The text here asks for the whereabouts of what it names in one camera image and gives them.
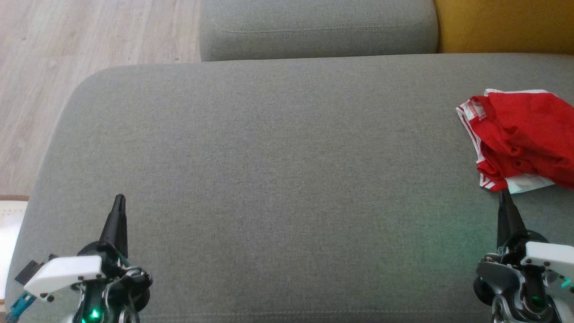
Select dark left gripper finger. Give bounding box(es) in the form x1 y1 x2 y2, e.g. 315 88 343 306
99 194 129 259

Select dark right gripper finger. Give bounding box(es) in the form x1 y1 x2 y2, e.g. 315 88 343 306
496 188 529 248

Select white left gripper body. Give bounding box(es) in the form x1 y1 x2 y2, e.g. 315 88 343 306
23 255 106 300

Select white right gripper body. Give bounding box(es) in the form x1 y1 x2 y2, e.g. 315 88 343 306
520 241 574 282

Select red shorts with white trim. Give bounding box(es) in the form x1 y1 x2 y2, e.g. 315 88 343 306
456 89 574 189

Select white rug with brown edge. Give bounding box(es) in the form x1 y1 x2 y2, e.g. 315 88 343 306
0 195 30 306

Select yellow sofa backrest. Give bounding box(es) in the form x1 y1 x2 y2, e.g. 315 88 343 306
433 0 574 55

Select small grey sofa seat cushion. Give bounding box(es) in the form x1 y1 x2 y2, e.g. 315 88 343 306
199 0 439 62

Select teal cable connector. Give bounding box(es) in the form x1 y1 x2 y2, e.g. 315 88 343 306
4 292 37 323

